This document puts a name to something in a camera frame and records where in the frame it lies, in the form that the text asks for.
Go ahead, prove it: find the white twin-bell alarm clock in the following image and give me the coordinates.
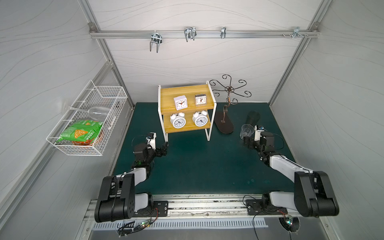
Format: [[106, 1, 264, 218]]
[[193, 110, 208, 127]]

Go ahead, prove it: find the white square alarm clock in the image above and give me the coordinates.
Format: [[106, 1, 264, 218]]
[[174, 95, 188, 111]]

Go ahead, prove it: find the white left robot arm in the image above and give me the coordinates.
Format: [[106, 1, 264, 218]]
[[94, 142, 169, 223]]

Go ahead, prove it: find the clear drinking glass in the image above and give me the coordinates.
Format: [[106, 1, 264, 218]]
[[240, 124, 255, 140]]

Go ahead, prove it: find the dark tinted glass cup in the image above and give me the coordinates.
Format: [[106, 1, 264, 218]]
[[246, 111, 261, 127]]

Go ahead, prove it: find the dark cup holder stand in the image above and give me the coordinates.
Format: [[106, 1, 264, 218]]
[[209, 74, 252, 135]]

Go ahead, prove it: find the clear wine glass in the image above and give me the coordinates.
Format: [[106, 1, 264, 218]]
[[62, 104, 111, 122]]

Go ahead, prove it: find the green snack bag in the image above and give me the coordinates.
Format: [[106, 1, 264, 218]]
[[56, 120, 104, 143]]

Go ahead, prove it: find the black round floor device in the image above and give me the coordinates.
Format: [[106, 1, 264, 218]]
[[279, 217, 300, 233]]

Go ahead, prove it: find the metal single hook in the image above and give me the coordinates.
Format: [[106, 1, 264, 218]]
[[220, 27, 227, 39]]

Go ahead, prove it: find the metal double hook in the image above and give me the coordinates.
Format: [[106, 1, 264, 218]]
[[150, 32, 163, 53], [184, 27, 197, 42]]

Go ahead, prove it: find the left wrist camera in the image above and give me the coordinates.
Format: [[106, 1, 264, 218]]
[[146, 132, 157, 150]]

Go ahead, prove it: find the wooden two-tier white-frame shelf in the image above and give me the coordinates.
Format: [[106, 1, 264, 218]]
[[158, 82, 217, 142]]

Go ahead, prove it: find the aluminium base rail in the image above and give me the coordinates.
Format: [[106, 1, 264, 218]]
[[79, 194, 299, 239]]

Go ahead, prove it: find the white wire basket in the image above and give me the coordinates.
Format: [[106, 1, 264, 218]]
[[46, 81, 127, 156]]

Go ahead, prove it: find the metal bracket hook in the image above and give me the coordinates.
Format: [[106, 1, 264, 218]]
[[282, 27, 309, 39]]

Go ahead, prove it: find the aluminium wall rail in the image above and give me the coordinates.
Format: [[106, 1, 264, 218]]
[[90, 29, 320, 40]]

